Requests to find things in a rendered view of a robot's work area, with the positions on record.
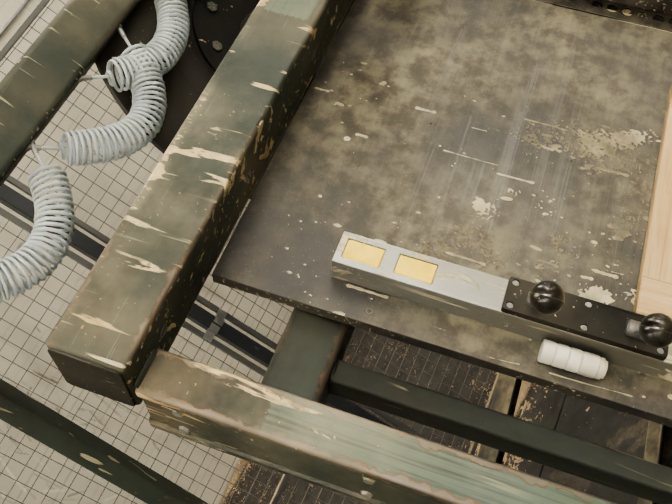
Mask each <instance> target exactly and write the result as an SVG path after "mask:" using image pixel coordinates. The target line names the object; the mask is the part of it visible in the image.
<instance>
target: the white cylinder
mask: <svg viewBox="0 0 672 504"><path fill-rule="evenodd" d="M538 362H540V363H544V364H547V365H551V366H553V367H556V368H560V369H564V370H566V371H569V372H572V373H577V374H579V375H582V376H585V377H588V378H592V379H593V378H594V379H598V380H599V379H600V378H602V379H603V378H604V376H605V374H606V371H607V368H608V361H606V359H605V358H603V357H600V356H599V355H596V354H593V353H590V352H587V351H582V350H580V349H577V348H574V347H569V346H567V345H564V344H561V343H556V342H554V341H551V340H548V339H544V340H543V341H542V344H541V346H540V349H539V353H538Z"/></svg>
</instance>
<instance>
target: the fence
mask: <svg viewBox="0 0 672 504"><path fill-rule="evenodd" d="M348 240H353V241H356V242H360V243H363V244H367V245H370V246H373V247H377V248H380V249H383V250H385V254H384V256H383V259H382V262H381V264H380V267H379V268H376V267H372V266H369V265H366V264H362V263H359V262H356V261H353V260H349V259H346V258H343V257H342V255H343V252H344V250H345V247H346V245H347V243H348ZM400 255H403V256H407V257H410V258H413V259H417V260H420V261H423V262H427V263H430V264H434V265H437V271H436V274H435V277H434V280H433V283H432V284H428V283H425V282H422V281H419V280H415V279H412V278H409V277H405V276H402V275H399V274H395V273H394V270H395V268H396V265H397V262H398V259H399V257H400ZM331 276H332V277H334V278H337V279H340V280H343V281H347V282H350V283H353V284H356V285H360V286H363V287H366V288H369V289H373V290H376V291H379V292H382V293H386V294H389V295H392V296H395V297H399V298H402V299H405V300H408V301H412V302H415V303H418V304H421V305H425V306H428V307H431V308H434V309H437V310H441V311H444V312H447V313H450V314H454V315H457V316H460V317H463V318H467V319H470V320H473V321H476V322H480V323H483V324H486V325H489V326H493V327H496V328H499V329H502V330H506V331H509V332H512V333H515V334H519V335H522V336H525V337H528V338H532V339H535V340H538V341H541V342H542V341H543V340H544V339H548V340H551V341H554V342H556V343H561V344H564V345H567V346H569V347H574V348H577V349H580V350H582V351H587V352H590V353H593V354H596V355H599V356H600V357H603V358H605V359H606V361H608V362H609V363H613V364H616V365H619V366H622V367H626V368H629V369H632V370H635V371H639V372H642V373H645V374H648V375H652V376H655V377H658V378H661V379H664V380H668V381H671V382H672V343H671V344H670V345H669V349H668V356H667V358H666V359H665V360H664V361H662V360H658V359H655V358H652V357H649V356H645V355H642V354H639V353H635V352H632V351H629V350H626V349H622V348H619V347H616V346H612V345H609V344H606V343H603V342H599V341H596V340H593V339H589V338H586V337H583V336H580V335H576V334H573V333H570V332H566V331H563V330H560V329H557V328H553V327H550V326H547V325H543V324H540V323H537V322H534V321H530V320H527V319H524V318H520V317H517V316H514V315H511V314H507V313H504V312H502V311H501V307H502V303H503V300H504V296H505V292H506V289H507V285H508V281H509V280H507V279H504V278H501V277H497V276H494V275H491V274H487V273H484V272H480V271H477V270H474V269H470V268H467V267H464V266H460V265H457V264H453V263H450V262H447V261H443V260H440V259H437V258H433V257H430V256H427V255H423V254H420V253H416V252H413V251H410V250H406V249H403V248H400V247H396V246H393V245H390V244H386V243H383V242H379V241H376V240H373V239H369V238H366V237H363V236H359V235H356V234H352V233H349V232H346V231H344V233H343V235H342V237H341V240H340V242H339V244H338V247H337V249H336V251H335V254H334V256H333V259H332V272H331Z"/></svg>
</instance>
